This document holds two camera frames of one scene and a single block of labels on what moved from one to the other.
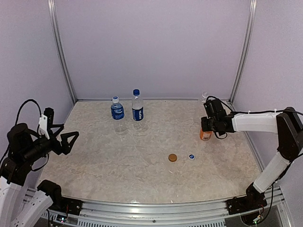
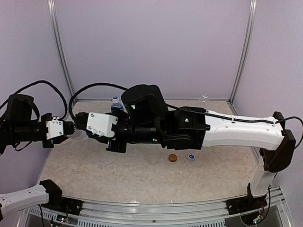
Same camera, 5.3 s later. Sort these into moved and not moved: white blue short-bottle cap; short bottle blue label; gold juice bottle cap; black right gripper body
Moved: black right gripper body
Not moved: white blue short-bottle cap; short bottle blue label; gold juice bottle cap
